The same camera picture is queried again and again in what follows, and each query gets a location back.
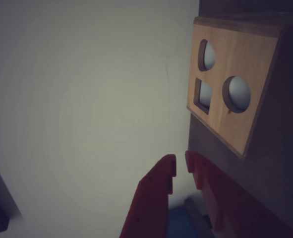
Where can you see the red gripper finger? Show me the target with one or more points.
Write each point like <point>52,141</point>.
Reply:
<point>230,205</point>
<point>151,198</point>

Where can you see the wooden shape sorter box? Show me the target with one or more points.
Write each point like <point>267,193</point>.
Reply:
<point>235,74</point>

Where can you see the blue clamp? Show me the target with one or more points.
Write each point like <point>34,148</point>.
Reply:
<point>183,223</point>

